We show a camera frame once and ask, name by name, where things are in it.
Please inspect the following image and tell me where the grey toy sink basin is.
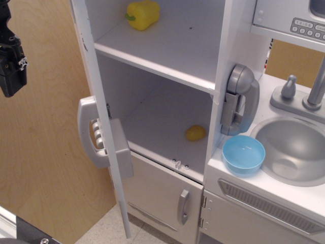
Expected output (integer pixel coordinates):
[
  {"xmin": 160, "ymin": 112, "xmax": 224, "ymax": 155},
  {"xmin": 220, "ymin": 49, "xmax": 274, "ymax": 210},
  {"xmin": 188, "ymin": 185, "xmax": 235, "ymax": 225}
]
[{"xmin": 250, "ymin": 117, "xmax": 324, "ymax": 187}]

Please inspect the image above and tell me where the yellow toy bell pepper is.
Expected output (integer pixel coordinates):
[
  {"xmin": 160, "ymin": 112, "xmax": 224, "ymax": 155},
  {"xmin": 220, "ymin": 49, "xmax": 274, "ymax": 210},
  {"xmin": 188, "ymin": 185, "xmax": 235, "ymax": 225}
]
[{"xmin": 125, "ymin": 1, "xmax": 160, "ymax": 31}]

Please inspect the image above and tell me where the white lower freezer door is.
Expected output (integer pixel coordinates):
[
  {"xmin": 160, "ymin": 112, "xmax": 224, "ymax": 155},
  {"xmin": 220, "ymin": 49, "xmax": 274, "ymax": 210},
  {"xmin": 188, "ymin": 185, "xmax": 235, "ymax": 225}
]
[{"xmin": 122, "ymin": 153, "xmax": 203, "ymax": 243}]

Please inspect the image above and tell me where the plywood board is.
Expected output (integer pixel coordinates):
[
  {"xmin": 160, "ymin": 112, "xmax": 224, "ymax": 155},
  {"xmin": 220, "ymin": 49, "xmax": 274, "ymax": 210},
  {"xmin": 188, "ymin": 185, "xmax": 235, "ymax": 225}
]
[{"xmin": 1, "ymin": 1, "xmax": 115, "ymax": 243}]

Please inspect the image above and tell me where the grey ice dispenser panel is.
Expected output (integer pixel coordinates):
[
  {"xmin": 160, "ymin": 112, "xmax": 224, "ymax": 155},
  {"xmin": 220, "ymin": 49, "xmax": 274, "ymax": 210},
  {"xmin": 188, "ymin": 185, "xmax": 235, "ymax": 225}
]
[{"xmin": 88, "ymin": 118, "xmax": 134, "ymax": 179}]

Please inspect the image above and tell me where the white toy fridge door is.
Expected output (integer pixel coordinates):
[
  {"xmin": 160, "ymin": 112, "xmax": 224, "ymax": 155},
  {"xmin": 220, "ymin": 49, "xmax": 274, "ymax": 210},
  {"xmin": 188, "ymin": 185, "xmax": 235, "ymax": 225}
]
[{"xmin": 69, "ymin": 1, "xmax": 132, "ymax": 238}]

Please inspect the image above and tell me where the grey lower door handle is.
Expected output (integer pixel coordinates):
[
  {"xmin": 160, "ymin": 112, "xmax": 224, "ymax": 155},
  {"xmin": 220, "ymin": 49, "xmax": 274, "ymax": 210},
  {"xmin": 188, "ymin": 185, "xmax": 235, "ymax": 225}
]
[{"xmin": 177, "ymin": 189, "xmax": 189, "ymax": 225}]

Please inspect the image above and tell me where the grey toy wall phone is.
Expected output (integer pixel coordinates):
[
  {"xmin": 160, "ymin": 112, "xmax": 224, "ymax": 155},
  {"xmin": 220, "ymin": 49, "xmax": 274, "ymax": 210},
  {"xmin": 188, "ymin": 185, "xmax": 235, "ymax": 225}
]
[{"xmin": 221, "ymin": 64, "xmax": 259, "ymax": 136}]

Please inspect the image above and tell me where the white toy fridge cabinet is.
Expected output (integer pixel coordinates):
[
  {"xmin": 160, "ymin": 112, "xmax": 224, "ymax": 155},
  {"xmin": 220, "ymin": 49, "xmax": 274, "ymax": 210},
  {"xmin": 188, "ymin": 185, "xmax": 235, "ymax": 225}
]
[{"xmin": 85, "ymin": 0, "xmax": 271, "ymax": 244}]

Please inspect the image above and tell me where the grey toy faucet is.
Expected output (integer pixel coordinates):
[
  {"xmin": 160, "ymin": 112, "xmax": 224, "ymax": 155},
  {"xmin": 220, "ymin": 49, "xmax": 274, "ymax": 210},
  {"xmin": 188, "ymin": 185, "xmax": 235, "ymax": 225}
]
[{"xmin": 270, "ymin": 61, "xmax": 324, "ymax": 124}]

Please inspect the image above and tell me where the grey oven vent panel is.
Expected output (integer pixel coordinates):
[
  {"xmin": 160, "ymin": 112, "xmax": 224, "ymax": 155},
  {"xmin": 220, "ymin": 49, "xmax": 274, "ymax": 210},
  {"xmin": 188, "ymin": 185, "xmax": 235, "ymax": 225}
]
[{"xmin": 218, "ymin": 179, "xmax": 324, "ymax": 234}]

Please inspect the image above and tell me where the light blue plastic bowl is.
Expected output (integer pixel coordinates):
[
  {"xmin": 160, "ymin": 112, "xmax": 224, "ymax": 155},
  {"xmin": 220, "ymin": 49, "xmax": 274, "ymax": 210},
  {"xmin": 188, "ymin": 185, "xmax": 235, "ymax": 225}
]
[{"xmin": 222, "ymin": 135, "xmax": 266, "ymax": 177}]

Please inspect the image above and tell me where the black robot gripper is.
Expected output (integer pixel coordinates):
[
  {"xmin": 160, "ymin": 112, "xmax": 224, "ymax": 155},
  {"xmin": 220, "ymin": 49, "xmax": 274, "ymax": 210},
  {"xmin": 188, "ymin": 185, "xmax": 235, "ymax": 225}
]
[{"xmin": 1, "ymin": 1, "xmax": 28, "ymax": 98}]

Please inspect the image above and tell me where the small yellow toy lemon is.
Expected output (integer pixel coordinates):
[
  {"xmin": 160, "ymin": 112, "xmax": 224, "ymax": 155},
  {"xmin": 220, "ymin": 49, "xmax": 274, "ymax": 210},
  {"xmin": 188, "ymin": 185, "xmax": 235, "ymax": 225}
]
[{"xmin": 185, "ymin": 125, "xmax": 206, "ymax": 142}]

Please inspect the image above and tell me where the white toy microwave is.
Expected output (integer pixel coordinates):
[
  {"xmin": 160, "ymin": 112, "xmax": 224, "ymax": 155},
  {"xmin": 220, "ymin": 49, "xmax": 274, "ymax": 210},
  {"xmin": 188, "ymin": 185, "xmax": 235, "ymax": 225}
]
[{"xmin": 251, "ymin": 0, "xmax": 324, "ymax": 52}]

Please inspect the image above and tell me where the white toy oven door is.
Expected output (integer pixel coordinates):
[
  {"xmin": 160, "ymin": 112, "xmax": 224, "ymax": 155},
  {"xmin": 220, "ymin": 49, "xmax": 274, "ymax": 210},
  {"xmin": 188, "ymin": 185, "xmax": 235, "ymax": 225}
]
[{"xmin": 201, "ymin": 190, "xmax": 324, "ymax": 243}]

